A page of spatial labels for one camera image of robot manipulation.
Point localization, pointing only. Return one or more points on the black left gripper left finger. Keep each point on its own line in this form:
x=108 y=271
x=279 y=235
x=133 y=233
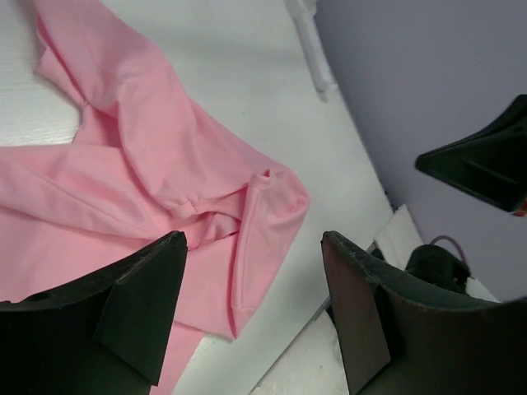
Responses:
x=104 y=333

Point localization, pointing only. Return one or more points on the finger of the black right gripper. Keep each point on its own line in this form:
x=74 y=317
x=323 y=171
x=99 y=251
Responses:
x=489 y=165

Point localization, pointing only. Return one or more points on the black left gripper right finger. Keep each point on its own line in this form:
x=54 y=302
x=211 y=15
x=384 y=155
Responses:
x=401 y=335

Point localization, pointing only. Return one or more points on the pink t shirt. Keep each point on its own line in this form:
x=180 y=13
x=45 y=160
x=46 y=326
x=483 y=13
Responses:
x=145 y=160

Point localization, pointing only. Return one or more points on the white clothes rack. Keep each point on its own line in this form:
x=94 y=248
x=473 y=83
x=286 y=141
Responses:
x=302 y=14

